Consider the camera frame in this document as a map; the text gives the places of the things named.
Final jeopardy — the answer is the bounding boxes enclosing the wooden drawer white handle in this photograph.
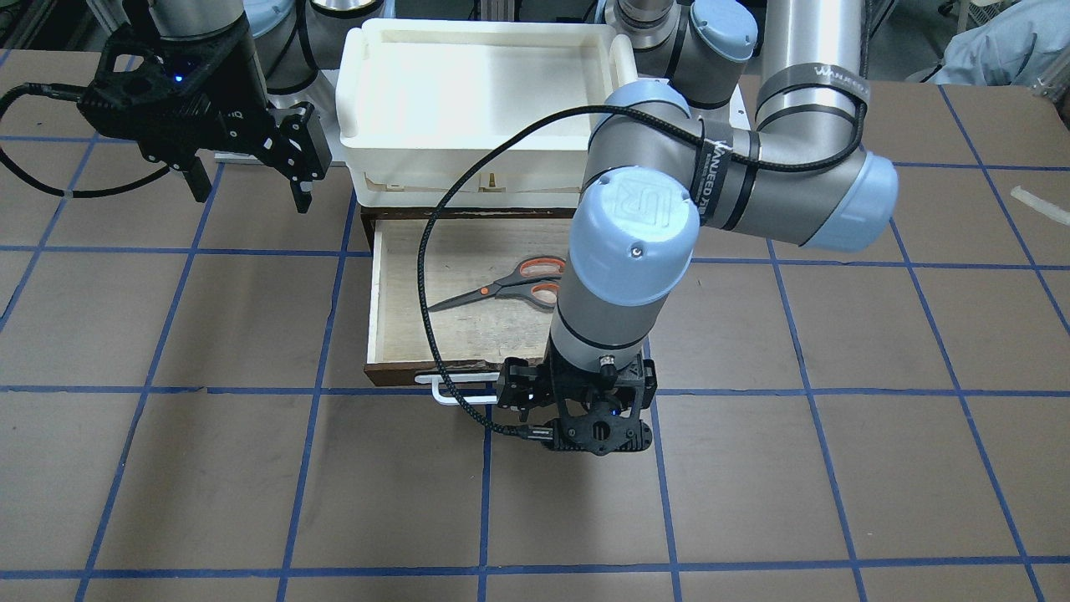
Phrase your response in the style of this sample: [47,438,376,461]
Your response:
[364,207,586,410]

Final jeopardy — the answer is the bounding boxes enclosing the white plastic tray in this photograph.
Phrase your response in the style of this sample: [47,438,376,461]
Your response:
[335,18,637,211]

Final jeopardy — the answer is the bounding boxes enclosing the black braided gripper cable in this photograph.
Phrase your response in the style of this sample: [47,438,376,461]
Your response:
[415,105,867,437]

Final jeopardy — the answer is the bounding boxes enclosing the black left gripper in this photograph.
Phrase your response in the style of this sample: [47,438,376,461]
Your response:
[494,355,656,456]

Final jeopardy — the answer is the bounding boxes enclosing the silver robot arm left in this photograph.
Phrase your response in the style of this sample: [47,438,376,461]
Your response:
[496,1,899,456]

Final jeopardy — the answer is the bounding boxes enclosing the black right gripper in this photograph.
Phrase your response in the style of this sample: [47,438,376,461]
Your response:
[77,17,332,214]

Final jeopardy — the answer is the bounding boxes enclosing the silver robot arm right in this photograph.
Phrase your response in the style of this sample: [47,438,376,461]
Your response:
[77,1,332,213]

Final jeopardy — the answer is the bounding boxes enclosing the clear plastic piece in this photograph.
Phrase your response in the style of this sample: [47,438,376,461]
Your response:
[1011,186,1070,227]

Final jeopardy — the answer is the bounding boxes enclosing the orange grey scissors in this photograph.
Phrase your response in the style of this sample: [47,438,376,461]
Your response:
[429,254,566,312]

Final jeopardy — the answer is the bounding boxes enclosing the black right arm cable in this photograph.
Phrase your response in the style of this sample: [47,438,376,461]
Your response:
[0,82,171,200]

